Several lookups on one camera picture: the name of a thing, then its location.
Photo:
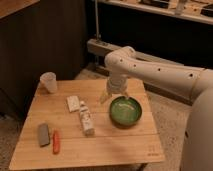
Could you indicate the metal pole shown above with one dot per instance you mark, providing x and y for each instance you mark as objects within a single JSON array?
[{"x": 97, "y": 20}]

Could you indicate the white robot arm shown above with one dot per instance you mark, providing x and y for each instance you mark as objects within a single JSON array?
[{"x": 197, "y": 152}]

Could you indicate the white labelled bottle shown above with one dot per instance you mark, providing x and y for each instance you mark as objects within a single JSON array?
[{"x": 85, "y": 118}]

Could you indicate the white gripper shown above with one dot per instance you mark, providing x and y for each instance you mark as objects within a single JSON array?
[{"x": 116, "y": 84}]

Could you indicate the wooden folding table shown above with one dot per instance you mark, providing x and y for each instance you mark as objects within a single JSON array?
[{"x": 71, "y": 128}]

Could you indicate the upper bench with clutter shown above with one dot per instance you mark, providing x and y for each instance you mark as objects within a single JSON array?
[{"x": 182, "y": 9}]

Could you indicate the translucent plastic cup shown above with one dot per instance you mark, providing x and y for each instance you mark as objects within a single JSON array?
[{"x": 48, "y": 80}]

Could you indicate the green bowl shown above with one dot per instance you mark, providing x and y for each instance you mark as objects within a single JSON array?
[{"x": 125, "y": 111}]

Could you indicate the wooden shelf rail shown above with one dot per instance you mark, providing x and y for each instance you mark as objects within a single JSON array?
[{"x": 146, "y": 58}]

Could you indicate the white rectangular block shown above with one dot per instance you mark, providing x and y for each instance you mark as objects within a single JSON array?
[{"x": 73, "y": 103}]

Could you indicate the dark wooden cabinet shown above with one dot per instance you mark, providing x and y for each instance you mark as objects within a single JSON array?
[{"x": 47, "y": 36}]

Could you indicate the grey sponge block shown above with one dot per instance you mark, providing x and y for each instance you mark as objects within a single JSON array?
[{"x": 43, "y": 135}]

